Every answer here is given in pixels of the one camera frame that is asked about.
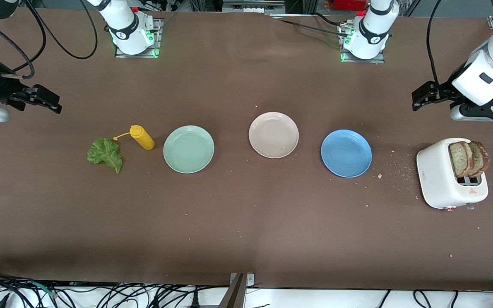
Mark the mint green plate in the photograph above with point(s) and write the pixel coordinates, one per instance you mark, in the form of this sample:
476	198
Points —
188	149

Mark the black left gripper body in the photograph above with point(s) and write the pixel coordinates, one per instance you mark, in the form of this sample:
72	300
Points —
443	90

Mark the white two-slot toaster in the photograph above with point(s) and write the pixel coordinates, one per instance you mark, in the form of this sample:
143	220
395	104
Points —
437	179

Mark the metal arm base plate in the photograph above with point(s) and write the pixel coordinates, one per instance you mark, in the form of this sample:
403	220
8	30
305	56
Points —
157	40
379	60

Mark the brown crusted bread slice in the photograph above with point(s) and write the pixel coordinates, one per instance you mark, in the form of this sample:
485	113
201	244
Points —
481	157
458	158

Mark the red background box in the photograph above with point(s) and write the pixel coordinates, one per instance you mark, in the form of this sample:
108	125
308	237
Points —
349	4

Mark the yellow mustard squeeze bottle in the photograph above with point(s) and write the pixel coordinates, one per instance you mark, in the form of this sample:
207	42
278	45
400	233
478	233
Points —
143	139

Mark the beige plate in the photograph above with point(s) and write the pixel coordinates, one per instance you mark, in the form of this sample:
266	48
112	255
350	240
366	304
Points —
272	134

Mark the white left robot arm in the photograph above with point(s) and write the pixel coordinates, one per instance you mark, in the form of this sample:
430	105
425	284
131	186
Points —
372	30

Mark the blue plate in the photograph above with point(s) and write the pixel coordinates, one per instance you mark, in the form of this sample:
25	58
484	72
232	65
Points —
346	154

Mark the green lettuce leaf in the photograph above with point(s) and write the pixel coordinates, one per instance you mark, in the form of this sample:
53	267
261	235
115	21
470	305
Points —
105	154

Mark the grey metal background box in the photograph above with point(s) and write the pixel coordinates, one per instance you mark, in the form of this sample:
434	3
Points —
253	5

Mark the grey metal table bracket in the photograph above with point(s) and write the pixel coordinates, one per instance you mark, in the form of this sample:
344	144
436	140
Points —
236	291

